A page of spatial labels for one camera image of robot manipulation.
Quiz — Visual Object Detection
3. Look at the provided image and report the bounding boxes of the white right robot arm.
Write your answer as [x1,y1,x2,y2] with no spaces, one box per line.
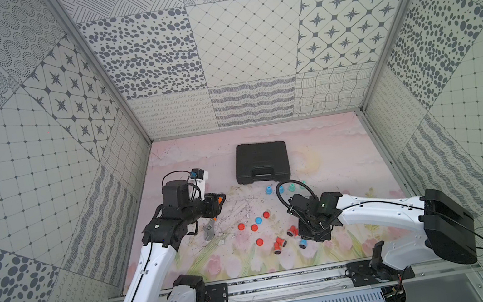
[275,183,478,281]

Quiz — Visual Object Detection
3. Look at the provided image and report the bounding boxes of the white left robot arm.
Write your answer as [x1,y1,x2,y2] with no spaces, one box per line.
[123,168,226,302]

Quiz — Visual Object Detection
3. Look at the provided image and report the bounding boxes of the black plastic tool case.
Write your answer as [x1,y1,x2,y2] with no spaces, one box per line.
[235,141,291,185]

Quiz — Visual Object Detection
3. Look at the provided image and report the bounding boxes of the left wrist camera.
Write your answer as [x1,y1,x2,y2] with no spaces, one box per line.
[188,168,209,200]

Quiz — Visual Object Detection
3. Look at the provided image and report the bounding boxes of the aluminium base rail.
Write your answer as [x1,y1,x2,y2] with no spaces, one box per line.
[204,259,483,302]

